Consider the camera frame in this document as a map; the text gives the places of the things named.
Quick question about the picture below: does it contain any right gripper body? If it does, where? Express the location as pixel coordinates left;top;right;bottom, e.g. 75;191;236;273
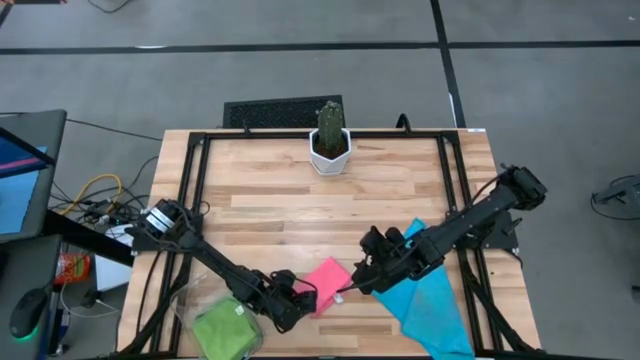
356;239;444;295

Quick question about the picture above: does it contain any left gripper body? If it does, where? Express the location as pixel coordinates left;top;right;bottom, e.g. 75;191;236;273
259;281;302;334

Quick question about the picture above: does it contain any pink microfiber towel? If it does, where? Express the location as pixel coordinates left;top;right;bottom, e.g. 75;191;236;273
294;257;354;319

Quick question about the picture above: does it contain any blue microfiber towel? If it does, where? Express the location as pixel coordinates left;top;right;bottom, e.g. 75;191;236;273
372;217;476;360

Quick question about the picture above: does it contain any bright green microfiber towel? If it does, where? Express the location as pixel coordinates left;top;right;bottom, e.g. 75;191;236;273
192;297;264;360

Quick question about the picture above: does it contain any clear plastic bin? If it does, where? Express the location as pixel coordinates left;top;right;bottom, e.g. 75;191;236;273
170;272;265;360

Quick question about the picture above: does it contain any white hexagonal plant pot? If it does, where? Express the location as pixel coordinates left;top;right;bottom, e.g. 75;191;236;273
308;127;353;176

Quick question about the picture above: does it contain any green cactus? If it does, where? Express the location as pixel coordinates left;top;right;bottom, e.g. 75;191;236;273
316;99;346;157

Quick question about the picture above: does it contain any white box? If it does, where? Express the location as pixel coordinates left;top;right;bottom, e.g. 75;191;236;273
93;253;134;293

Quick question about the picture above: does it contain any black vent grille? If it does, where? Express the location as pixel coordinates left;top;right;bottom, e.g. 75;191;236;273
222;94;346;130

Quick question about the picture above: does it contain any orange packet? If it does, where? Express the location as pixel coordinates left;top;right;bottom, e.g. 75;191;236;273
54;252;93;286

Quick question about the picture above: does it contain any black computer mouse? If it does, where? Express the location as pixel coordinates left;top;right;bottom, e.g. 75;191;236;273
8;288;49;342

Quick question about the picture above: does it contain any black desk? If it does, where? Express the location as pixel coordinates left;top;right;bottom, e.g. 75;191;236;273
0;233;65;360

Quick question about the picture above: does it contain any computer monitor blue screen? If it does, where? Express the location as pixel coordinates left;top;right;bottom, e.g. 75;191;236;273
0;108;69;245

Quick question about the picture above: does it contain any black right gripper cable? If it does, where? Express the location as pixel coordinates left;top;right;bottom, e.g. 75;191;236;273
335;172;506;294

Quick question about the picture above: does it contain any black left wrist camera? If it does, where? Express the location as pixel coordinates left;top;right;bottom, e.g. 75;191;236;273
269;269;297;290

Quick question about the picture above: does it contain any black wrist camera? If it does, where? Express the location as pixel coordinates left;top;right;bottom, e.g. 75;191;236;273
269;269;297;290
359;225;407;251

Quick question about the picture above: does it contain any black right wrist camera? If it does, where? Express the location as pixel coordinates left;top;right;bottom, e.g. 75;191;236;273
359;225;407;251

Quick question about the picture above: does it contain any black aluminium rig frame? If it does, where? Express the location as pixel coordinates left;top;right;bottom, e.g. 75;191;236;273
117;127;544;360

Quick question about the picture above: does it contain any yellow cable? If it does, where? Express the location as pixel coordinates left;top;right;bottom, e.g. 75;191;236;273
59;173;124;216

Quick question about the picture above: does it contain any thin black floor cable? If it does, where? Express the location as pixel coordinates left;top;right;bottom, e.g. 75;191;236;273
64;118;164;143

